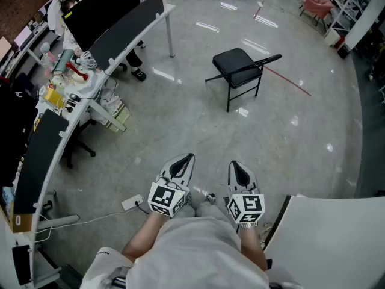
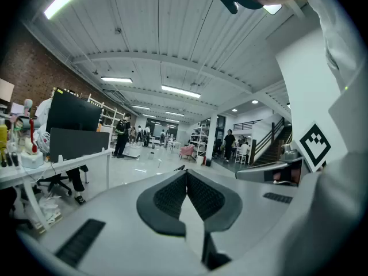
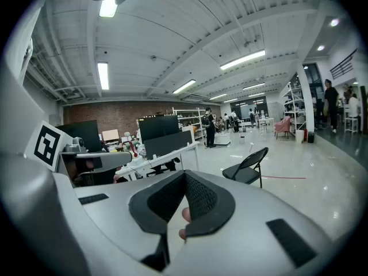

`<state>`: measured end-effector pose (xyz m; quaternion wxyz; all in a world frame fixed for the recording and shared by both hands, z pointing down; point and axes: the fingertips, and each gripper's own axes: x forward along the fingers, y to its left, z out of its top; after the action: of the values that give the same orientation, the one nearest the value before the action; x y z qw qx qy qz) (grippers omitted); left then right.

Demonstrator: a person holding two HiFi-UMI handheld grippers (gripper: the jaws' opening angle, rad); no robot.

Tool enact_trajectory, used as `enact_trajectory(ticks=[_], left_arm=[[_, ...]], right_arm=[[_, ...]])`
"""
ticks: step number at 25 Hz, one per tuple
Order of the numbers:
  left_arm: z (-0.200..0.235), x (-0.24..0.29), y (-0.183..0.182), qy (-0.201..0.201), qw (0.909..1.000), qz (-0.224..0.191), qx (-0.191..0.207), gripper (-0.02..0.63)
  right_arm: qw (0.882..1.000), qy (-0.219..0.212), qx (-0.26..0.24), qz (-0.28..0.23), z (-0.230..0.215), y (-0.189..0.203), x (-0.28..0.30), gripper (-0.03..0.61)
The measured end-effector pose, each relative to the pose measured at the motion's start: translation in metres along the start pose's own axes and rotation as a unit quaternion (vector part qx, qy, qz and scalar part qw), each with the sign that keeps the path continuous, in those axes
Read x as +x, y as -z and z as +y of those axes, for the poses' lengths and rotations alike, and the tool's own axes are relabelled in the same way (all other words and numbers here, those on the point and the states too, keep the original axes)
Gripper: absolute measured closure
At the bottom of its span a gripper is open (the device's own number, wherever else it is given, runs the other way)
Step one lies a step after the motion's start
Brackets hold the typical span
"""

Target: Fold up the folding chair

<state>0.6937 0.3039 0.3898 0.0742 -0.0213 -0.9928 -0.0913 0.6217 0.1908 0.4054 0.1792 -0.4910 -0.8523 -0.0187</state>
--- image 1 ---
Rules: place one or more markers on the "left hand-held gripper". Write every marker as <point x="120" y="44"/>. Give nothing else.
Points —
<point x="162" y="196"/>

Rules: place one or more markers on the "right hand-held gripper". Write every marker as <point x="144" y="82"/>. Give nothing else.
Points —
<point x="245" y="205"/>

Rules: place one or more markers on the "black folding chair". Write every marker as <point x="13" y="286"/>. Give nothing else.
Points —
<point x="234" y="62"/>

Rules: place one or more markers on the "person's right forearm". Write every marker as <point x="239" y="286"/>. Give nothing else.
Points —
<point x="252" y="245"/>

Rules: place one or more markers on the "person's left forearm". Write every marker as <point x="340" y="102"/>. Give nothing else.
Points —
<point x="141" y="236"/>

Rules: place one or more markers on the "person's right shoe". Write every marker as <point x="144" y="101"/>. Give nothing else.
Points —
<point x="211" y="198"/>

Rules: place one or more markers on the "person's grey trousers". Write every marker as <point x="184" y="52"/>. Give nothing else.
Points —
<point x="210" y="211"/>

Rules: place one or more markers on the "silver wristwatch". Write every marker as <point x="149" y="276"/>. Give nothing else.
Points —
<point x="248" y="225"/>

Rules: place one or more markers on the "white power strip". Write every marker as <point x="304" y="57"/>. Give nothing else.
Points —
<point x="132" y="203"/>

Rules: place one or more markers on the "small patterned cloth bundle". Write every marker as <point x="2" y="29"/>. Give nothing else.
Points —
<point x="266" y="232"/>

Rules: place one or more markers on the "person's white t-shirt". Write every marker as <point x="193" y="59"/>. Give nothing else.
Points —
<point x="192" y="251"/>

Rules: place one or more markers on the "pale green carton box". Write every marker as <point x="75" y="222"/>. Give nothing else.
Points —
<point x="118" y="116"/>

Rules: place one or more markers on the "red floor tape strip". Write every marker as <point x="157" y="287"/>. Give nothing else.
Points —
<point x="258" y="9"/>
<point x="285" y="78"/>

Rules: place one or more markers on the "dark grey desk divider panel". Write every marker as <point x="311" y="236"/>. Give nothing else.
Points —
<point x="42" y="161"/>
<point x="126" y="32"/>

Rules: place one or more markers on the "red handheld appliance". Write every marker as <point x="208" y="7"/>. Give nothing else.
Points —
<point x="76" y="71"/>

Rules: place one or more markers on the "teal cylinder bottle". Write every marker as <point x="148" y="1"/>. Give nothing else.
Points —
<point x="63" y="60"/>

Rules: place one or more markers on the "brown cardboard box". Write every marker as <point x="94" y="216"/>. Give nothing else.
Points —
<point x="22" y="221"/>

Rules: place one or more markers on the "long white office desk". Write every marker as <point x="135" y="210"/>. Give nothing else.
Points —
<point x="167" y="11"/>

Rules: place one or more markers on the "black waste bin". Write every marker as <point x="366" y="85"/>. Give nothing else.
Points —
<point x="344" y="51"/>

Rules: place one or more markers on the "white square bin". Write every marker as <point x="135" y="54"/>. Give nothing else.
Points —
<point x="331" y="37"/>

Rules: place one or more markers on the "black garment pile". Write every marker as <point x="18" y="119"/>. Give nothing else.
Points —
<point x="15" y="125"/>

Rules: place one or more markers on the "red canister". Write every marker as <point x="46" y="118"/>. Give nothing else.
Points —
<point x="340" y="42"/>

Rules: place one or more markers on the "black computer monitor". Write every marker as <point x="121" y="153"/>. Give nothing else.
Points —
<point x="99" y="14"/>

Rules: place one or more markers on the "pink armchair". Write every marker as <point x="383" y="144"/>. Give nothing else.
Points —
<point x="317" y="6"/>

